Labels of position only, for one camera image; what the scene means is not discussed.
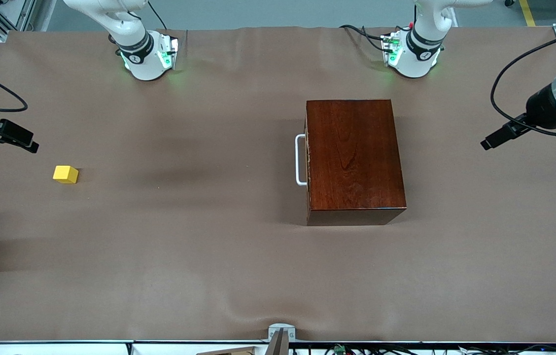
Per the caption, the light wood drawer white handle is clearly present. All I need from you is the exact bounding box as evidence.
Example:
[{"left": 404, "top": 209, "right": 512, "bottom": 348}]
[{"left": 295, "top": 102, "right": 311, "bottom": 220}]

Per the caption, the grey metal clamp bracket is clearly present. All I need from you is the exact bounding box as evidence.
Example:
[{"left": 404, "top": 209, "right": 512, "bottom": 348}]
[{"left": 268, "top": 323, "right": 297, "bottom": 355}]

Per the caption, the black left arm wrist cable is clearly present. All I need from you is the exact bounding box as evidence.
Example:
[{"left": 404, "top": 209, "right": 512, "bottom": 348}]
[{"left": 490, "top": 30, "right": 556, "bottom": 138}]

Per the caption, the dark brown wooden cabinet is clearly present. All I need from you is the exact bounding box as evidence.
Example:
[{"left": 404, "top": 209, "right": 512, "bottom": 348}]
[{"left": 305, "top": 99, "right": 407, "bottom": 227}]

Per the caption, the black right base cable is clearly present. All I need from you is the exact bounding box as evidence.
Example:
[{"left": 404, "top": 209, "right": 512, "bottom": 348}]
[{"left": 147, "top": 0, "right": 167, "bottom": 31}]

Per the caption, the brown table mat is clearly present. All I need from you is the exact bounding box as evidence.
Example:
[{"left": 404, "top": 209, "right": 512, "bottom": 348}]
[{"left": 0, "top": 26, "right": 556, "bottom": 344}]

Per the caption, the yellow floor tape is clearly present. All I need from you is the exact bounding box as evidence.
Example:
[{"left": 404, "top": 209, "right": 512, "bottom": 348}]
[{"left": 519, "top": 0, "right": 538, "bottom": 28}]

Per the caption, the black left base cable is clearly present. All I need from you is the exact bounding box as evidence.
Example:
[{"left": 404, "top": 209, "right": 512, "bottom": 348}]
[{"left": 339, "top": 24, "right": 393, "bottom": 53}]

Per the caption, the brown cardboard piece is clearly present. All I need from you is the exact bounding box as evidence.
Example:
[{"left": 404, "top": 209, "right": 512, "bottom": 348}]
[{"left": 195, "top": 346, "right": 259, "bottom": 355}]

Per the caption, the black base cable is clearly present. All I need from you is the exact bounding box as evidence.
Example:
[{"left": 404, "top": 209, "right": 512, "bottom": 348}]
[
  {"left": 339, "top": 24, "right": 393, "bottom": 53},
  {"left": 147, "top": 0, "right": 167, "bottom": 31}
]

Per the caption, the yellow block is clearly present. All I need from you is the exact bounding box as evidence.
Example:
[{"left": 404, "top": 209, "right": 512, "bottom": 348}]
[{"left": 53, "top": 165, "right": 79, "bottom": 184}]

